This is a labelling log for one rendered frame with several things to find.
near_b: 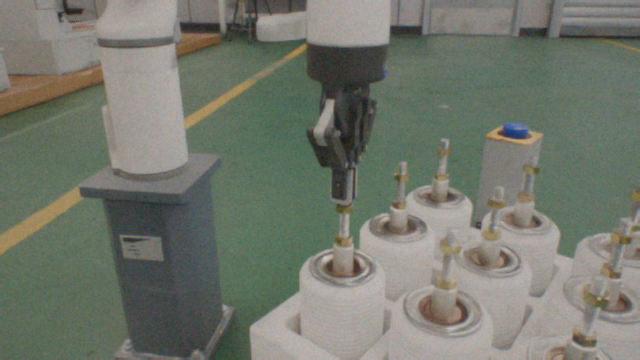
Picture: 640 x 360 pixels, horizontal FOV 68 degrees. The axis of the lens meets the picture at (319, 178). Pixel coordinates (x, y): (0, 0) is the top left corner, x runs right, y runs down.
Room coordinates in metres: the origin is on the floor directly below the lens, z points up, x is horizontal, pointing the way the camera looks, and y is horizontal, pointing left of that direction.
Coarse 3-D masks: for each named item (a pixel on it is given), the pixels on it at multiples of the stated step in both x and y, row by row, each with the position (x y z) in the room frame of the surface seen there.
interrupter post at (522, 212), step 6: (516, 204) 0.55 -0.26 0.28; (522, 204) 0.55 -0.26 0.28; (528, 204) 0.55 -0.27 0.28; (516, 210) 0.55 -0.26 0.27; (522, 210) 0.55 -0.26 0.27; (528, 210) 0.54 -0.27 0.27; (516, 216) 0.55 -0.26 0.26; (522, 216) 0.55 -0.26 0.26; (528, 216) 0.54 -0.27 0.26; (516, 222) 0.55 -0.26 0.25; (522, 222) 0.54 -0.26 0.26; (528, 222) 0.55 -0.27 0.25
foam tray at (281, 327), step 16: (560, 256) 0.58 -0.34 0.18; (432, 272) 0.56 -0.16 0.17; (560, 272) 0.54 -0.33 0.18; (288, 304) 0.47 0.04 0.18; (528, 304) 0.48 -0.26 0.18; (544, 304) 0.47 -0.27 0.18; (272, 320) 0.44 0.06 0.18; (288, 320) 0.45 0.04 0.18; (384, 320) 0.47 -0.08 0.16; (528, 320) 0.44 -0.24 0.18; (256, 336) 0.43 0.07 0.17; (272, 336) 0.42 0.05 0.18; (288, 336) 0.42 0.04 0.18; (384, 336) 0.42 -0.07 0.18; (528, 336) 0.42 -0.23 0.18; (256, 352) 0.43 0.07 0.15; (272, 352) 0.41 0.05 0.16; (288, 352) 0.40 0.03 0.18; (304, 352) 0.39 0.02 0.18; (320, 352) 0.39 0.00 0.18; (368, 352) 0.39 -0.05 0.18; (384, 352) 0.39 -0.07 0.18; (496, 352) 0.39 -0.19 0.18; (512, 352) 0.39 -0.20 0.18
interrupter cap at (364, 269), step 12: (324, 252) 0.47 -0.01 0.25; (360, 252) 0.47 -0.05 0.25; (312, 264) 0.45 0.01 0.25; (324, 264) 0.45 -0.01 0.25; (360, 264) 0.45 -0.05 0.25; (372, 264) 0.45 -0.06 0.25; (312, 276) 0.43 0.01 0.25; (324, 276) 0.43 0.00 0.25; (336, 276) 0.43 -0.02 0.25; (348, 276) 0.43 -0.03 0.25; (360, 276) 0.43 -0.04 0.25; (372, 276) 0.43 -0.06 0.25
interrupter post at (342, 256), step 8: (336, 248) 0.44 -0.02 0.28; (344, 248) 0.44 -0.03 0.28; (352, 248) 0.44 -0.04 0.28; (336, 256) 0.44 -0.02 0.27; (344, 256) 0.44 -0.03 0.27; (352, 256) 0.44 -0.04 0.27; (336, 264) 0.44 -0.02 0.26; (344, 264) 0.44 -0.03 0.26; (352, 264) 0.44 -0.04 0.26; (344, 272) 0.44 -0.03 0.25
